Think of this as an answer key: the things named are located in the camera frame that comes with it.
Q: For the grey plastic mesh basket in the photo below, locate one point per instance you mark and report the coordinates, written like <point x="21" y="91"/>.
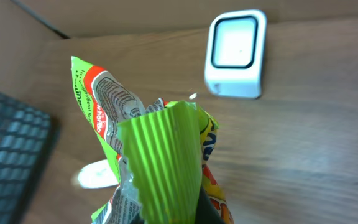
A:
<point x="27" y="136"/>

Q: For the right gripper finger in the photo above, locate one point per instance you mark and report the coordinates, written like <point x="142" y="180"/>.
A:
<point x="205" y="212"/>

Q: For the white crumb near scanner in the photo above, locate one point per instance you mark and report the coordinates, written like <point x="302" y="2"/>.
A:
<point x="192" y="96"/>

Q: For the green snack packet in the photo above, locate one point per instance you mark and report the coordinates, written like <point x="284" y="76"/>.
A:
<point x="158" y="153"/>

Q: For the white tube gold cap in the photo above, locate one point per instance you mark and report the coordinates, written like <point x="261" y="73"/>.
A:
<point x="96" y="175"/>

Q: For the white barcode scanner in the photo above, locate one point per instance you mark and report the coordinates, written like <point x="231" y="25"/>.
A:
<point x="234" y="54"/>

